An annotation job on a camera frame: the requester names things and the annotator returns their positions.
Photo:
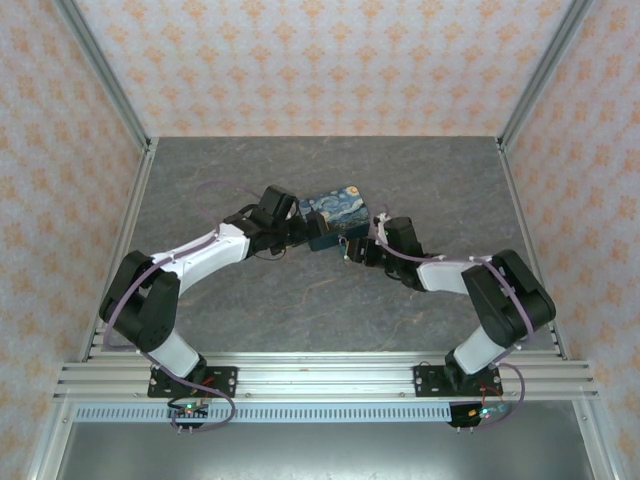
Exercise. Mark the aluminium side rail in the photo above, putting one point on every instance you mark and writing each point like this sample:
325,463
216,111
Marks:
532,250
122,250

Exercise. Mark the aluminium corner post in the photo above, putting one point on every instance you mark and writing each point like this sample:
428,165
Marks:
545,70
104,70

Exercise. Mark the aluminium frame leg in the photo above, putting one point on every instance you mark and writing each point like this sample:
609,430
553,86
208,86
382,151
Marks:
50,445
595,445

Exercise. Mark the grey metal panel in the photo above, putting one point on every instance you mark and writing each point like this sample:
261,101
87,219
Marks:
325,455

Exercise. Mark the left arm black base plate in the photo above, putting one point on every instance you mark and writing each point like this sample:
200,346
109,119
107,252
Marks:
225,377

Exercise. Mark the aluminium mounting beam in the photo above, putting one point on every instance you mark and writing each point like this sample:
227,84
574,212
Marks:
325,377

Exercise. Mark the starry night print box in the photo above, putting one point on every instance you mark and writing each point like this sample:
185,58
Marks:
335,205

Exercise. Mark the small padlock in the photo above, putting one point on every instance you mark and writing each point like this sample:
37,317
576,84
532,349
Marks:
342,243

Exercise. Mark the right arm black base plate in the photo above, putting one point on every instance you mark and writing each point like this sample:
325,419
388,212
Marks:
427,380

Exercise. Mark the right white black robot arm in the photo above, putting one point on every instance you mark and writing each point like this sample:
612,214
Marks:
510,300

